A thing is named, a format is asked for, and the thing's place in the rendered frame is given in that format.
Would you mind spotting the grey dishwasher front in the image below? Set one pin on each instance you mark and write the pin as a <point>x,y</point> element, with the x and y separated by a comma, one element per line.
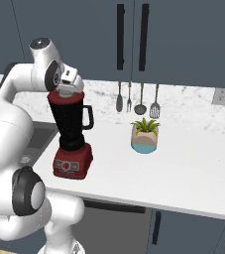
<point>117,231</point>

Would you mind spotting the narrow blue-grey cupboard door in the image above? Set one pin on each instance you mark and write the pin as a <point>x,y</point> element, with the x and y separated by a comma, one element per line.
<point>0,29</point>

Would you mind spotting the potted green plant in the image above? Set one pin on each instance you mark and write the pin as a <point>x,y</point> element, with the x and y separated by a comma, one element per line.
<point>144,139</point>

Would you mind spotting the white wall socket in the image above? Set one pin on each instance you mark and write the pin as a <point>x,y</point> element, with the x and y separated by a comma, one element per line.
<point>220,96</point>

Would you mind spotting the hanging grey fork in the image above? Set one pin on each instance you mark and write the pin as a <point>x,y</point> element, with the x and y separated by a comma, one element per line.
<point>129,101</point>

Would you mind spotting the blue-grey base cupboard door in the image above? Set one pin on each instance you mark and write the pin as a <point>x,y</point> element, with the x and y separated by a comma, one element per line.
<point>190,234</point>

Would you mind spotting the hanging grey ladle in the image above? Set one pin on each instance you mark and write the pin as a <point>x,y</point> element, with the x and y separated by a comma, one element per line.
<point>140,107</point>

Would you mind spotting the red and black blender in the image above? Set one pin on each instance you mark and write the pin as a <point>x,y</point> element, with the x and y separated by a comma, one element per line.
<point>71,160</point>

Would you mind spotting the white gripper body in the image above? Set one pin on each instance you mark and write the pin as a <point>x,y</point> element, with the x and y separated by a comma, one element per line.
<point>75,85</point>

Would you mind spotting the hanging grey spoon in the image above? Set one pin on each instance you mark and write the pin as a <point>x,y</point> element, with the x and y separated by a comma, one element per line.
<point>119,103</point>

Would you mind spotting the hanging slotted spatula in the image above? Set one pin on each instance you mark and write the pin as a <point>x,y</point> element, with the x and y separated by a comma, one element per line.
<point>155,110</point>

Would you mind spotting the dark grey sink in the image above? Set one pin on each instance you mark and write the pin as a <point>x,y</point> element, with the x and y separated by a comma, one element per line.
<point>43,135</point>

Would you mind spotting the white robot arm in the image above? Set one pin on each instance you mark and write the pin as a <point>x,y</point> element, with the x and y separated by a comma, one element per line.
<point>5,139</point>

